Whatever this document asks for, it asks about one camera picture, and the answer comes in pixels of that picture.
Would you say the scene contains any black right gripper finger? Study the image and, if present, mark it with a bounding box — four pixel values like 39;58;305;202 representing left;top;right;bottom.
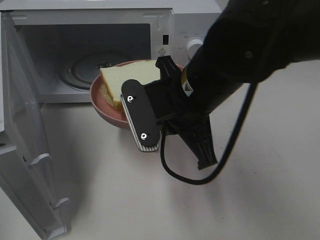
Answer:
177;115;218;170
155;55;182;82

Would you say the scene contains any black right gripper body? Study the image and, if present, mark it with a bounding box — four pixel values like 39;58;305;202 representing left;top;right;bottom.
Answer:
143;75;213;135

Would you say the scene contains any toast bread sandwich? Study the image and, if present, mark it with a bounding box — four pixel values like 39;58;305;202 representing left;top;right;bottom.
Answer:
99;60;160;112

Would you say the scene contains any pink round plate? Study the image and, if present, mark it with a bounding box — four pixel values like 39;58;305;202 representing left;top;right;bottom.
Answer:
89;59;186;131

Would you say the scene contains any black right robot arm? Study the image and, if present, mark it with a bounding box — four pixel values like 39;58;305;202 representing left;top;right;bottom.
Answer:
145;0;320;170

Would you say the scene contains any white warning label sticker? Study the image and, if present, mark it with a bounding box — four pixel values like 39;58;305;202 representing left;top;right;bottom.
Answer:
154;45;171;58

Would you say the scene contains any upper white round knob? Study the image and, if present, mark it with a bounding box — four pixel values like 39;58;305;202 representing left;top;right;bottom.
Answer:
185;37;204;60

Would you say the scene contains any glass microwave turntable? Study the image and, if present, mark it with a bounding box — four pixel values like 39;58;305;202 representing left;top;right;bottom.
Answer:
56;50;131;90

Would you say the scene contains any white microwave oven body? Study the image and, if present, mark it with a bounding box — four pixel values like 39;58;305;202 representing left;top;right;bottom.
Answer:
0;0;222;103

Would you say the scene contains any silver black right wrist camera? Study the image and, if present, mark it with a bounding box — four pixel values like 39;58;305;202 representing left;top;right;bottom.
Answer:
120;79;161;153

